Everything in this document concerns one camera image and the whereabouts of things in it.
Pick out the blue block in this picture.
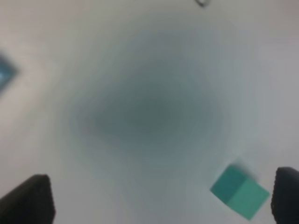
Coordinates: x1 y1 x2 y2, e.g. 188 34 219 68
0 54 18 93

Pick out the green block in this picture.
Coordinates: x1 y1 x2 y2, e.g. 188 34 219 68
210 165 270 220

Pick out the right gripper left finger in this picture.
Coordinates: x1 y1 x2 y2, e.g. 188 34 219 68
0 174 56 224

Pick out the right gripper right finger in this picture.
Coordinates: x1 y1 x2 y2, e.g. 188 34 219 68
271 167 299 224

